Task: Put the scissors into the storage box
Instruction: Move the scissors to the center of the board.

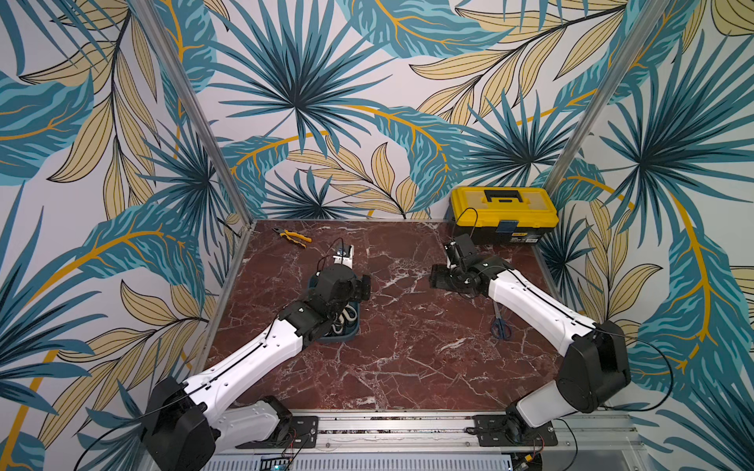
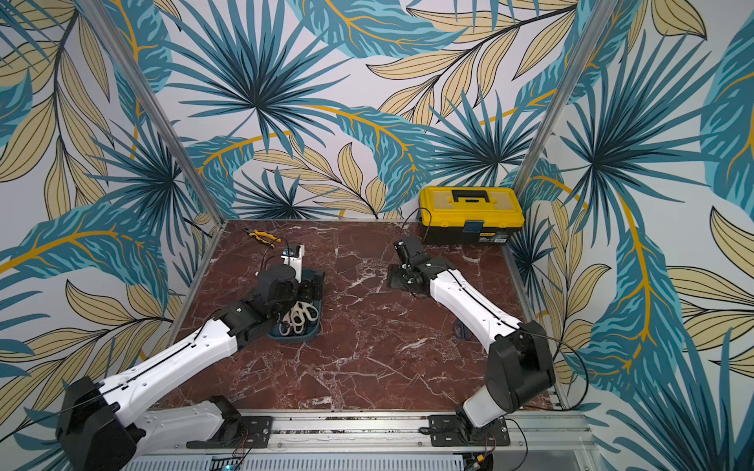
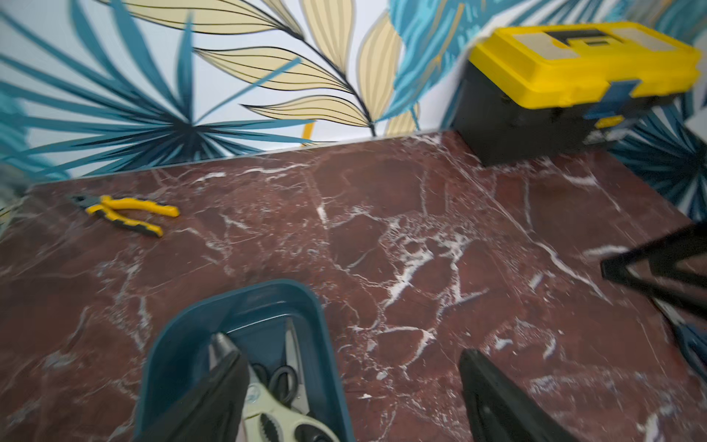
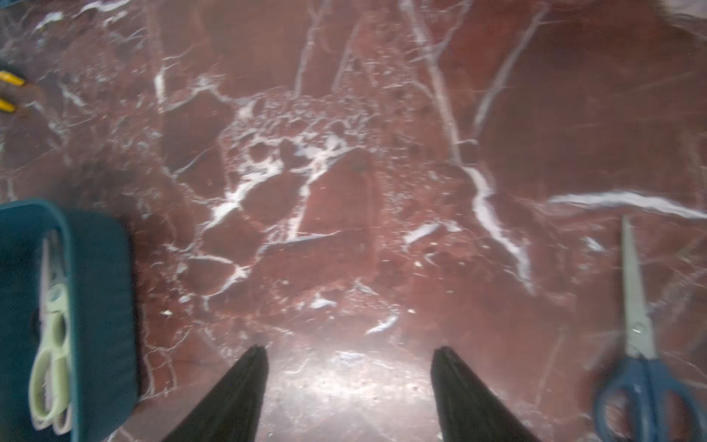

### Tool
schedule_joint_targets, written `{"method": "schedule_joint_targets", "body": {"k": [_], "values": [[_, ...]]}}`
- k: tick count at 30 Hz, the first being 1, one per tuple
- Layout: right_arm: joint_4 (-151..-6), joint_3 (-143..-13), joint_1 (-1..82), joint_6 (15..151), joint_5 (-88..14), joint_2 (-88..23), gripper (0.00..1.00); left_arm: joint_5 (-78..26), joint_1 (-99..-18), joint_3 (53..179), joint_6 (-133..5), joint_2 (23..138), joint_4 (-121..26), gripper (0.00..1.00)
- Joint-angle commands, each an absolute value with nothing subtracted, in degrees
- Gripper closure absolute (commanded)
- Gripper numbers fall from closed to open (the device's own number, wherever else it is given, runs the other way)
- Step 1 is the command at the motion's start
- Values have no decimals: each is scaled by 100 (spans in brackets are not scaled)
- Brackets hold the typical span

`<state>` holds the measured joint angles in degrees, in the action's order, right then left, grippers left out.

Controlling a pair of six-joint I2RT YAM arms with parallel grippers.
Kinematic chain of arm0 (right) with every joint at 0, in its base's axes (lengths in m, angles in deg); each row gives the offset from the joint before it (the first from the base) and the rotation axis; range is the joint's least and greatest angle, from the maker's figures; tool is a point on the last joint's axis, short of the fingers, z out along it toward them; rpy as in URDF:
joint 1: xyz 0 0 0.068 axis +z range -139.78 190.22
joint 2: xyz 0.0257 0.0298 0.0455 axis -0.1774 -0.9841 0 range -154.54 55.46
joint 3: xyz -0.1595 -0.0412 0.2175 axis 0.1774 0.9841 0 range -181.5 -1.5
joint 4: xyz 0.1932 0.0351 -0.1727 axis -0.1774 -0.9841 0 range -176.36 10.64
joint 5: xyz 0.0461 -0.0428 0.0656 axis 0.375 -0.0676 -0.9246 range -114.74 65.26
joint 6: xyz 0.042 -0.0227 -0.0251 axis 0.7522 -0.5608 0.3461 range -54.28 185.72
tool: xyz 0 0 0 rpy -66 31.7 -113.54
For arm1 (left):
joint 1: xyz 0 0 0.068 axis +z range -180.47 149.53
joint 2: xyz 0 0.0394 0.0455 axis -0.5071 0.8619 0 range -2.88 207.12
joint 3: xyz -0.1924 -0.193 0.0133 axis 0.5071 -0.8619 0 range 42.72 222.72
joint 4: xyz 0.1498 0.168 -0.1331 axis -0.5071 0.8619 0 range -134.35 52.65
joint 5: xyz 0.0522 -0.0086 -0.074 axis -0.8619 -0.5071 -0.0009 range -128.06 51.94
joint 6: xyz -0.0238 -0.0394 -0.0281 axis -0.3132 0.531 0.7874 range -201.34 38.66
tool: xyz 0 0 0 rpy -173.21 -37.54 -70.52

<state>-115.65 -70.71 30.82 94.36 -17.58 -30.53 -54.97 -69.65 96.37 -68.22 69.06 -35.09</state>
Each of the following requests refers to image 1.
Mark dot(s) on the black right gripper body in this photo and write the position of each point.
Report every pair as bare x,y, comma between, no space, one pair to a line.
446,278

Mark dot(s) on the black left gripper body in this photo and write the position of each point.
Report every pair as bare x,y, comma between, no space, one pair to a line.
361,290

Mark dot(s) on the blue handled scissors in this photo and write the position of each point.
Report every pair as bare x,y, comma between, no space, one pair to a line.
500,329

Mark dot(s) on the white handled scissors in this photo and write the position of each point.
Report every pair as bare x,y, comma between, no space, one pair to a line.
345,320

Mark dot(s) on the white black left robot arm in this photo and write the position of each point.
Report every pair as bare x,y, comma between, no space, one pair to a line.
187,422

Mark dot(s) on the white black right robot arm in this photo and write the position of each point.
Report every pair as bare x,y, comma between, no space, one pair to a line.
595,361

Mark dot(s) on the teal plastic storage box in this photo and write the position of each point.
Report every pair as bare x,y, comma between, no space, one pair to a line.
341,335

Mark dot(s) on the yellow black plastic toolbox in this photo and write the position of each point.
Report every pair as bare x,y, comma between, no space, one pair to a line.
502,216

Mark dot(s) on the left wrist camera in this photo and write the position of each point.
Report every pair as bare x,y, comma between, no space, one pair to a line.
344,256

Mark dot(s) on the yellow handled pliers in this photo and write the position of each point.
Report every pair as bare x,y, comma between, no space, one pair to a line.
293,237

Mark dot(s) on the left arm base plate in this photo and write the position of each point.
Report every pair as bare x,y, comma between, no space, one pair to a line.
298,432

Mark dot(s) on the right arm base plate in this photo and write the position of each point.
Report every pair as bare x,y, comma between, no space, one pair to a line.
501,431

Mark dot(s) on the aluminium mounting rail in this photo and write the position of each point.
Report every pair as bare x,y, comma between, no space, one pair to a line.
436,440

